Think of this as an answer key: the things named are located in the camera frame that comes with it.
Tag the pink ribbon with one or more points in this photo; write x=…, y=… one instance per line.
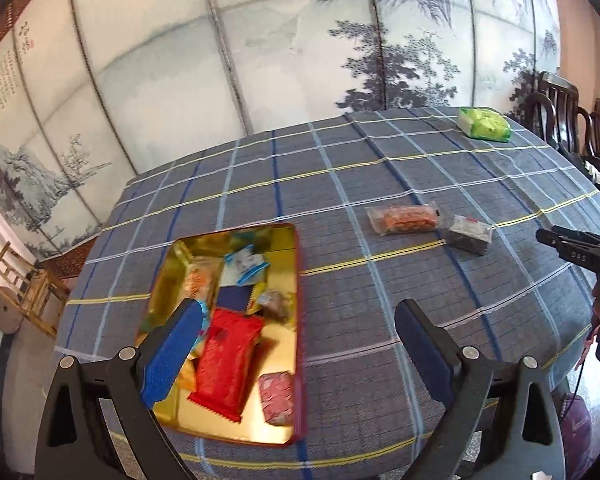
x=590, y=338

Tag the dark wooden chair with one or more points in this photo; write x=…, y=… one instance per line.
x=554, y=114

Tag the painted folding screen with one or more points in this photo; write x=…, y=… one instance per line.
x=96, y=92

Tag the green tissue pack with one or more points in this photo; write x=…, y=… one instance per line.
x=483, y=124

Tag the round stone millstone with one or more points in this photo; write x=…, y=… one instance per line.
x=10, y=317

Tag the plaid blue grey tablecloth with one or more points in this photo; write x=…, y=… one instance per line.
x=368, y=412

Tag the clear brown pastry packet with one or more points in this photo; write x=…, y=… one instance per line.
x=201, y=280

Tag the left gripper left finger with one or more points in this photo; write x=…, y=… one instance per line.
x=74, y=441

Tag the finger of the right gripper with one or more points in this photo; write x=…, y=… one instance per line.
x=576, y=253
x=577, y=236

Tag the red gold toffee tin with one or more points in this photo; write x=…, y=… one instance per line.
x=279, y=348

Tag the yellow-edged clear candy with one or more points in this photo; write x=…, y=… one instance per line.
x=270, y=302

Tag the orange snack packet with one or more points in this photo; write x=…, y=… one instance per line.
x=186, y=379

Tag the red snack packet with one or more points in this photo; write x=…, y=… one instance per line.
x=223, y=368

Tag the navy light-blue snack pack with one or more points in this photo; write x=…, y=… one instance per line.
x=231, y=296

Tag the small bamboo chair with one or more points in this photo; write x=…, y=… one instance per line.
x=35, y=293

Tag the pink white cake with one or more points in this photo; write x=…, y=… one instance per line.
x=276, y=391

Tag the dark seaweed snack packet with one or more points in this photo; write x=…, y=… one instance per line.
x=468, y=234

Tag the purple bag on floor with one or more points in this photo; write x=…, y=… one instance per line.
x=576, y=428

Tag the small blue-edged clear candy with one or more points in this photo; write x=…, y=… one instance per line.
x=244, y=267

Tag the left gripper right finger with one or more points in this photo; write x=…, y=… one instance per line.
x=499, y=419

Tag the clear bag orange crackers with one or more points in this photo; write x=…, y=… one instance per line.
x=403, y=219

